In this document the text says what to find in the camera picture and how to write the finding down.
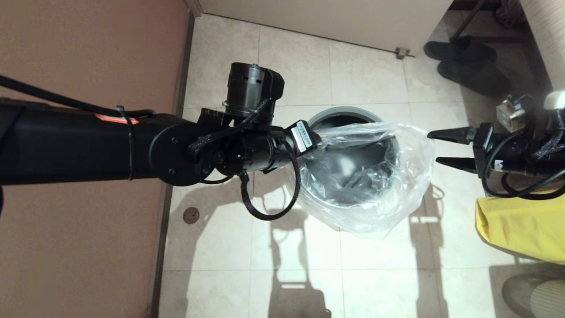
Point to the dark furniture leg pole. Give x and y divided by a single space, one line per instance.
465 22

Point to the grey round trash bin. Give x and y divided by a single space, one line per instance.
344 168

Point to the beige striped upholstered furniture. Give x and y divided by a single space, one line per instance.
547 44

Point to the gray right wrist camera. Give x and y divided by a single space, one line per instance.
512 114

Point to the gray fuzzy bundle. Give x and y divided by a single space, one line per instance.
507 13

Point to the yellow bag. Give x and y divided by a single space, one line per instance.
525 229

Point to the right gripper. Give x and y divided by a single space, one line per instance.
483 150

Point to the metal door stop bracket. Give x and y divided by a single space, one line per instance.
401 54

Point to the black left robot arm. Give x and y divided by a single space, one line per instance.
88 145

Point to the clear plastic trash bag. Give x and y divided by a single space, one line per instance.
397 212

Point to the white door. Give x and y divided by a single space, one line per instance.
331 17

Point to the dark wall baseboard strip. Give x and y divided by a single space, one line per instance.
183 66

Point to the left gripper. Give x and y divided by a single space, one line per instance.
305 137

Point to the beige ribbed round object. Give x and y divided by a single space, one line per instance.
549 302

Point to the black slipper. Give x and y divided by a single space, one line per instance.
459 52
474 79

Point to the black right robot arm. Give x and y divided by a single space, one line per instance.
529 154

